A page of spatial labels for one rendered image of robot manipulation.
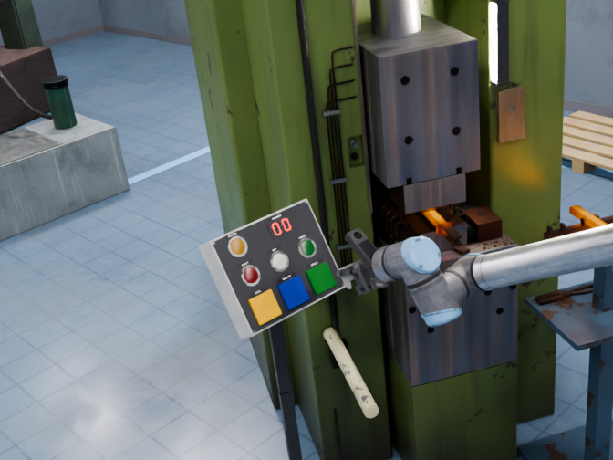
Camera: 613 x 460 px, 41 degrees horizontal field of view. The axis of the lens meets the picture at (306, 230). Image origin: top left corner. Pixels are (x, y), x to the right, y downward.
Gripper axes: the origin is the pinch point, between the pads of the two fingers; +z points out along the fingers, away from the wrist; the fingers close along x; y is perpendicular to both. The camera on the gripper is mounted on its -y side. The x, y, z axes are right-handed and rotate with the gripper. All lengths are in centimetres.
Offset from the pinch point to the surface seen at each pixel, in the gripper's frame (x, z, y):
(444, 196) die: 47.1, 2.2, -5.1
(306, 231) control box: 2.3, 10.9, -13.1
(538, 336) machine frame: 90, 34, 59
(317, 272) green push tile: -0.5, 10.2, -1.3
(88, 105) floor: 175, 548, -194
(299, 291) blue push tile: -8.4, 10.2, 1.2
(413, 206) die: 38.0, 6.5, -6.2
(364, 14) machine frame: 62, 18, -70
